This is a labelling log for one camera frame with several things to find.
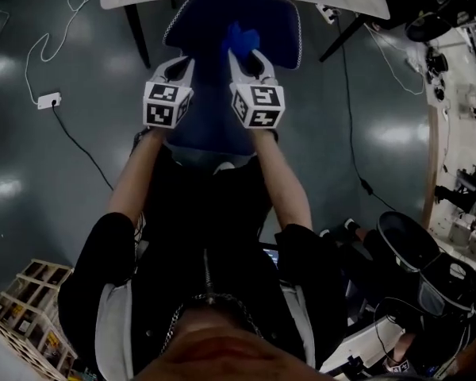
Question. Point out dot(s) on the white board panel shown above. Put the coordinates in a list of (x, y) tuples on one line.
[(365, 343)]

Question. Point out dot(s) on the blue wiping cloth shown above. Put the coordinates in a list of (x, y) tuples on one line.
[(238, 40)]

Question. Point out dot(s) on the blue chair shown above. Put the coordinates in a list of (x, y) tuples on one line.
[(206, 22)]

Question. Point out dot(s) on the white multi-socket extension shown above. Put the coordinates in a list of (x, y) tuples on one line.
[(326, 13)]

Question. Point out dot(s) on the white power strip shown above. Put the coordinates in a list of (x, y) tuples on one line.
[(47, 101)]

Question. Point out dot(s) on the person's right forearm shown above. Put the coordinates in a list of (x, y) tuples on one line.
[(281, 181)]

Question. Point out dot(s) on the person's left forearm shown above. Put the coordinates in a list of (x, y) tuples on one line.
[(137, 173)]

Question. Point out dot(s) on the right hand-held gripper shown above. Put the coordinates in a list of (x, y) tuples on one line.
[(262, 109)]

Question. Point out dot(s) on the person's right white shoe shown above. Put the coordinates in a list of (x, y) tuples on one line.
[(224, 167)]

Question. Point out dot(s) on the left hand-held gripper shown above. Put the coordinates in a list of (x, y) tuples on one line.
[(158, 113)]

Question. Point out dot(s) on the person's body in black clothing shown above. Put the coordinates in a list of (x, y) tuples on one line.
[(206, 212)]

